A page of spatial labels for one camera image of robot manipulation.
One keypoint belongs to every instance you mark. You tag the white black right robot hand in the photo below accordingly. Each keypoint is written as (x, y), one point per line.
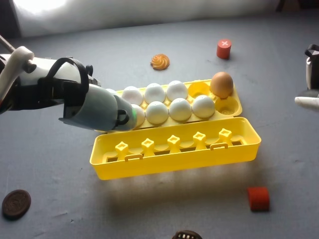
(309, 103)

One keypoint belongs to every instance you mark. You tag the brown egg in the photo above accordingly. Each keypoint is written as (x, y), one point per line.
(221, 83)

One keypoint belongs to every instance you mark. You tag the yellow plastic egg box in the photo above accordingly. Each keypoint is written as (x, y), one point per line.
(174, 159)

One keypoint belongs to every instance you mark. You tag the red cylinder with white cross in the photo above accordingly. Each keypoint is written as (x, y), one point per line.
(223, 49)

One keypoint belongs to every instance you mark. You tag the red arched block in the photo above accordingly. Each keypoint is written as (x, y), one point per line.
(258, 199)

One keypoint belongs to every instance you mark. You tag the orange swirl cookie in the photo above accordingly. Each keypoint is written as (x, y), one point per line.
(160, 62)

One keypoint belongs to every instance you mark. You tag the brown woven basket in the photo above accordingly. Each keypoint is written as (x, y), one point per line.
(186, 235)

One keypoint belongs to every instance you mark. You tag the white backdrop cloth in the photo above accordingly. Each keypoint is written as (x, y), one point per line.
(149, 12)

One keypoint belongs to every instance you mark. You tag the grey table cloth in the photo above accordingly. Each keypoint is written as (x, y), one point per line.
(49, 161)

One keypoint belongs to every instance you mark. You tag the chocolate sandwich cookie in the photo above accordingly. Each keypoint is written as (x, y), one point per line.
(16, 204)

